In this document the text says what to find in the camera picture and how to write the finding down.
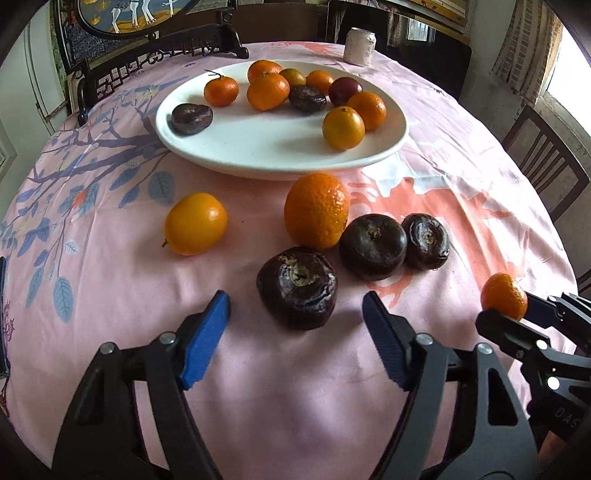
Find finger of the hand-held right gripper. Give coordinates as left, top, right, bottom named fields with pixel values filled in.
left=475, top=309, right=591, bottom=394
left=525, top=292, right=591, bottom=367

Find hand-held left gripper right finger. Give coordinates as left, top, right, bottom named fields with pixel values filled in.
left=362, top=291, right=541, bottom=480

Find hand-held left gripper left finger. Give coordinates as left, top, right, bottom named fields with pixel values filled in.
left=52, top=290, right=232, bottom=480

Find dark brown water chestnut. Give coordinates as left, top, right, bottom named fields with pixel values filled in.
left=256, top=247, right=338, bottom=331
left=339, top=213, right=408, bottom=281
left=289, top=85, right=327, bottom=113
left=401, top=213, right=450, bottom=271
left=171, top=103, right=214, bottom=136

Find large tangerine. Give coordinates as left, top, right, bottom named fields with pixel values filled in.
left=283, top=172, right=351, bottom=251

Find white oval plate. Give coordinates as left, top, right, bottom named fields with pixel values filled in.
left=155, top=60, right=410, bottom=181

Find dark red plum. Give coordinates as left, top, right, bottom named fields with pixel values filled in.
left=328, top=77, right=363, bottom=107

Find dark wooden chair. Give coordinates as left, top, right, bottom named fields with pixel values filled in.
left=502, top=105, right=591, bottom=222

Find bright window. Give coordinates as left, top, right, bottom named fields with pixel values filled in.
left=540, top=18, right=591, bottom=134

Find brick pattern curtain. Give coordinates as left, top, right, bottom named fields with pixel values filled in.
left=492, top=0, right=566, bottom=93

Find beverage can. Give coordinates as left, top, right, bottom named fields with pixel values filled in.
left=342, top=28, right=377, bottom=66

